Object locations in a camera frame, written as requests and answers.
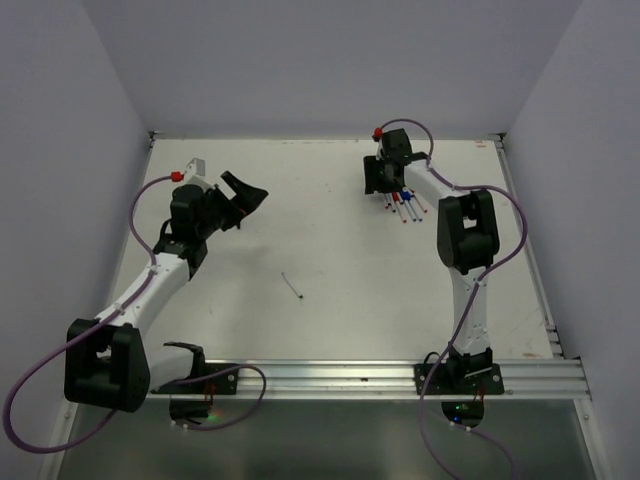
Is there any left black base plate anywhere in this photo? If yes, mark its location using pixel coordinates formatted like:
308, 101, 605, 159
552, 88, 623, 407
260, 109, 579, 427
152, 363, 238, 396

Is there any red cap pen middle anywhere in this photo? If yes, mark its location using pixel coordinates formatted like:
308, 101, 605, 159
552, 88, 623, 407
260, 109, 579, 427
392, 192, 407, 223

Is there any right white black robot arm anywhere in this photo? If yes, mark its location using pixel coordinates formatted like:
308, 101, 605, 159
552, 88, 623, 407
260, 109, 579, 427
363, 128, 500, 395

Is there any blue tipped pen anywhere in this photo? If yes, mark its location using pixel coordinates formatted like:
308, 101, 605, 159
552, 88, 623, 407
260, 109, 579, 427
411, 199, 425, 222

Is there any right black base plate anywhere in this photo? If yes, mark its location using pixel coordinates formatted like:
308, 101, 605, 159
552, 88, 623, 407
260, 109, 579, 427
413, 363, 505, 396

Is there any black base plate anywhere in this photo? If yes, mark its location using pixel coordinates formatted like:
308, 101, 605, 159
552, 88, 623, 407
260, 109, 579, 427
152, 363, 238, 396
413, 363, 505, 396

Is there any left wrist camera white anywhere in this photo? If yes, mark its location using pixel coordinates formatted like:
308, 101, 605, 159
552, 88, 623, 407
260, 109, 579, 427
183, 158, 212, 191

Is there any aluminium mounting rail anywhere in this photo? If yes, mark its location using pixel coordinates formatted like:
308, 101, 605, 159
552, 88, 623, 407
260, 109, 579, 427
153, 359, 591, 400

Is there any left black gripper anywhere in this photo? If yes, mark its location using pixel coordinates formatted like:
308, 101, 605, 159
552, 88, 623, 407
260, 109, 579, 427
196, 171, 266, 239

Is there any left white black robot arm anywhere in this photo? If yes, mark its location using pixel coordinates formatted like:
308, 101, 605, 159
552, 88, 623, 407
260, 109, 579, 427
64, 172, 268, 413

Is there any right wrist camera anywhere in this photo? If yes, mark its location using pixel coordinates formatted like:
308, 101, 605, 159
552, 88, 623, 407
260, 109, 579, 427
372, 129, 393, 159

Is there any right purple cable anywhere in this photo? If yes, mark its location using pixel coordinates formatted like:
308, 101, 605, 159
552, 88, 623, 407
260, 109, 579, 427
370, 118, 530, 480

